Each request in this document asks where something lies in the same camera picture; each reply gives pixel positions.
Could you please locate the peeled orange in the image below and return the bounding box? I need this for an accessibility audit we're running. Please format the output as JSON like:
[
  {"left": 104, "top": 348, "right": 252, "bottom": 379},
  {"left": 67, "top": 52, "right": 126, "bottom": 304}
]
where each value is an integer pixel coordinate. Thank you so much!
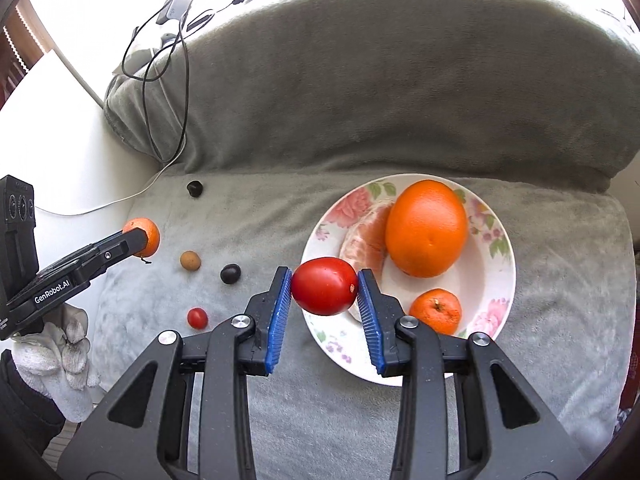
[{"left": 339, "top": 203, "right": 394, "bottom": 282}]

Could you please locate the person's left forearm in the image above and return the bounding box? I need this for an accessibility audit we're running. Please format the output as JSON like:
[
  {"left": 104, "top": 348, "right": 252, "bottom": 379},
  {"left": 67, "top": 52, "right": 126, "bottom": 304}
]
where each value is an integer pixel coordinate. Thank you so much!
[{"left": 0, "top": 349, "right": 67, "bottom": 463}]

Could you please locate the grey fleece blanket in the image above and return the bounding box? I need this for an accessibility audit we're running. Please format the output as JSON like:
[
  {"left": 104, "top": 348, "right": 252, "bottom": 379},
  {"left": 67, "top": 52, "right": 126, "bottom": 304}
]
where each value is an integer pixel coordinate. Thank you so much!
[{"left": 90, "top": 0, "right": 640, "bottom": 480}]

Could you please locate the brown window blind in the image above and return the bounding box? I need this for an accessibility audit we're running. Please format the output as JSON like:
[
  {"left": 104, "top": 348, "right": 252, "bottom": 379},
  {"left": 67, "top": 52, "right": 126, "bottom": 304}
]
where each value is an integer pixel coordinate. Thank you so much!
[{"left": 0, "top": 0, "right": 42, "bottom": 97}]

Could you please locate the large orange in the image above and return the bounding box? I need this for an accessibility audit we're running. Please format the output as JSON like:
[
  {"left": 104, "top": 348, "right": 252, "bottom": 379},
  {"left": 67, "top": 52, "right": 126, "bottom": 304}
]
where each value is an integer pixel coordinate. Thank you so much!
[{"left": 385, "top": 179, "right": 469, "bottom": 279}]

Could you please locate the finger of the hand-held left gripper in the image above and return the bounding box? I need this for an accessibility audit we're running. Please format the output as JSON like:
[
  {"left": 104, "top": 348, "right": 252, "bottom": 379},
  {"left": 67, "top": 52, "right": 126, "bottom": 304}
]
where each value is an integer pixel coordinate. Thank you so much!
[{"left": 75, "top": 227, "right": 149, "bottom": 281}]

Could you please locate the grey power adapter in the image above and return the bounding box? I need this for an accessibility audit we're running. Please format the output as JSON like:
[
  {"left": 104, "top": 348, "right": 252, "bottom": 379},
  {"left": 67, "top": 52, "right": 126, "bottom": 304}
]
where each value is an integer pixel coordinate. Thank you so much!
[{"left": 157, "top": 0, "right": 194, "bottom": 25}]

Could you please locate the black cable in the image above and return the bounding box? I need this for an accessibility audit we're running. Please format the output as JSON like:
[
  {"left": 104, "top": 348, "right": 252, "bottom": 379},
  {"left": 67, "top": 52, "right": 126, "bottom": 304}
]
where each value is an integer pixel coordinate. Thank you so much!
[{"left": 121, "top": 0, "right": 261, "bottom": 163}]

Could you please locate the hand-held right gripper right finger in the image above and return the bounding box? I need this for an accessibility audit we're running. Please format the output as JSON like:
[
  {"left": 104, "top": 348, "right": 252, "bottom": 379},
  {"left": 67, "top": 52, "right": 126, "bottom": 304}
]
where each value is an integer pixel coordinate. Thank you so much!
[{"left": 356, "top": 268, "right": 588, "bottom": 480}]

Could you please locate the small mandarin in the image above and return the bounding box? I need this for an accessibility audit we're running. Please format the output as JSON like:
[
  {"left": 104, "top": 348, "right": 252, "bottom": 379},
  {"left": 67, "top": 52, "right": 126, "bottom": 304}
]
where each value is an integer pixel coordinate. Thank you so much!
[
  {"left": 122, "top": 217, "right": 161, "bottom": 261},
  {"left": 409, "top": 288, "right": 463, "bottom": 337}
]

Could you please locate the floral white plate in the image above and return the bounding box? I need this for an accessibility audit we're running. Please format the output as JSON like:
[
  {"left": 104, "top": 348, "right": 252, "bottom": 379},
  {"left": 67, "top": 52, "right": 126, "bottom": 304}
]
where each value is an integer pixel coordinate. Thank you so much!
[{"left": 300, "top": 173, "right": 517, "bottom": 387}]

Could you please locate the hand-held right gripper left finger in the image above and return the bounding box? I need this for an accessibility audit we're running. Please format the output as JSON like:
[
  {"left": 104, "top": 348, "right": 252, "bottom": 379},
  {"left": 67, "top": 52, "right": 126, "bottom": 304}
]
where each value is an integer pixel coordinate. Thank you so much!
[{"left": 60, "top": 266, "right": 293, "bottom": 480}]

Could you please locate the person's left hand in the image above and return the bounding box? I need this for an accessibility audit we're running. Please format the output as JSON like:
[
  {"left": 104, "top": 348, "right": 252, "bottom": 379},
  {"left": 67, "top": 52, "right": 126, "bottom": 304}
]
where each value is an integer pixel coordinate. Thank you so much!
[{"left": 11, "top": 304, "right": 101, "bottom": 423}]

